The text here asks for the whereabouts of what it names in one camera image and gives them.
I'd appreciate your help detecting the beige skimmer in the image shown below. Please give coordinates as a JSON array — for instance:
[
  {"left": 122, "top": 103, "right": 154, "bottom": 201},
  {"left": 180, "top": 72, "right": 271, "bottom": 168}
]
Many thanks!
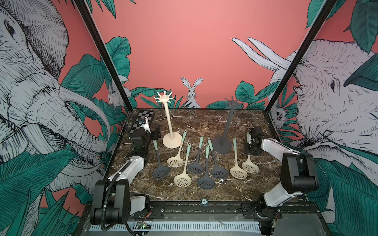
[
  {"left": 229, "top": 138, "right": 248, "bottom": 180},
  {"left": 174, "top": 143, "right": 192, "bottom": 188},
  {"left": 167, "top": 130, "right": 187, "bottom": 168},
  {"left": 242, "top": 154, "right": 260, "bottom": 174}
]

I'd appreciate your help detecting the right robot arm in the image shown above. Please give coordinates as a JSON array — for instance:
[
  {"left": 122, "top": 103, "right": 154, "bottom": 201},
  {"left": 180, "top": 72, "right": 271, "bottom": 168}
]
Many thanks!
[{"left": 244, "top": 127, "right": 319, "bottom": 219}]

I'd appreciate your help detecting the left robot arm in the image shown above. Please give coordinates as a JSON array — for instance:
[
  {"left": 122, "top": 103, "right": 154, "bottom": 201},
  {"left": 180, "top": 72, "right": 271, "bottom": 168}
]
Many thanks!
[{"left": 90, "top": 127, "right": 161, "bottom": 232}]

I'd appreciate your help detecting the beige utensil rack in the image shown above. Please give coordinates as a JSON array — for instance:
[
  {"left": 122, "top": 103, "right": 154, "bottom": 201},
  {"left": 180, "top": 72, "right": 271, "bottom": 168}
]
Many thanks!
[{"left": 154, "top": 90, "right": 182, "bottom": 149}]

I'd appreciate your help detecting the dark grey utensil rack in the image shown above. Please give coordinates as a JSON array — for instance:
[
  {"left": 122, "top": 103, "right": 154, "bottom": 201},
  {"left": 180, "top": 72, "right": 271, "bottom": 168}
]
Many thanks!
[{"left": 212, "top": 96, "right": 243, "bottom": 154}]

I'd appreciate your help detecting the checkerboard calibration board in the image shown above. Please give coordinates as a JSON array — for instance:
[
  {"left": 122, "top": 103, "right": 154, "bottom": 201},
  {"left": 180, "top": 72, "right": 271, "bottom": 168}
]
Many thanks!
[{"left": 130, "top": 110, "right": 155, "bottom": 134}]

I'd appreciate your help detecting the white perforated vent strip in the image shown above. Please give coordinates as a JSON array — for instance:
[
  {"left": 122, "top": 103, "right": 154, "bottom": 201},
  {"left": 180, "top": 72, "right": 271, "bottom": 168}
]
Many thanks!
[{"left": 88, "top": 221, "right": 262, "bottom": 232}]

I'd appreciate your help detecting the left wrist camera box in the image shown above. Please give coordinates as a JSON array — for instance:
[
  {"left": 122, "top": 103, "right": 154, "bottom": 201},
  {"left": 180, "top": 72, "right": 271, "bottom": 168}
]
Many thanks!
[{"left": 137, "top": 117, "right": 151, "bottom": 133}]

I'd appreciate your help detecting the left black frame post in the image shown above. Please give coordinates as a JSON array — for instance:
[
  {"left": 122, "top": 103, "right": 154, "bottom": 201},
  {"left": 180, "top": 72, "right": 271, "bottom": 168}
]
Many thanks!
[{"left": 74, "top": 0, "right": 133, "bottom": 112}]

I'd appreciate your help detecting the black frame post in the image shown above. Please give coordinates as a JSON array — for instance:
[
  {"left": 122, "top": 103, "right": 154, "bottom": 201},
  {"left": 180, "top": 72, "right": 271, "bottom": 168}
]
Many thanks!
[
  {"left": 264, "top": 0, "right": 337, "bottom": 113},
  {"left": 74, "top": 0, "right": 133, "bottom": 112}
]

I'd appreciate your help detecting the small round rail knob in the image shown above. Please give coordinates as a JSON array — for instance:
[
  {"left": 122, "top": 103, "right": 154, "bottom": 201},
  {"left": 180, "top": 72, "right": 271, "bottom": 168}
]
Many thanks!
[{"left": 201, "top": 198, "right": 208, "bottom": 206}]

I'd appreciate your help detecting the black front rail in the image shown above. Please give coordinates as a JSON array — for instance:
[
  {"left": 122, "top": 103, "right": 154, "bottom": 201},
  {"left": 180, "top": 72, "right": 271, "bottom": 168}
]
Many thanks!
[{"left": 84, "top": 200, "right": 322, "bottom": 220}]

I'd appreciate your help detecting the right black frame post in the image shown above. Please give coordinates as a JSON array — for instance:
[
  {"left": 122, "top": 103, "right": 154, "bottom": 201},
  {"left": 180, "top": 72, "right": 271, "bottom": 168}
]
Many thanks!
[{"left": 264, "top": 0, "right": 337, "bottom": 113}]

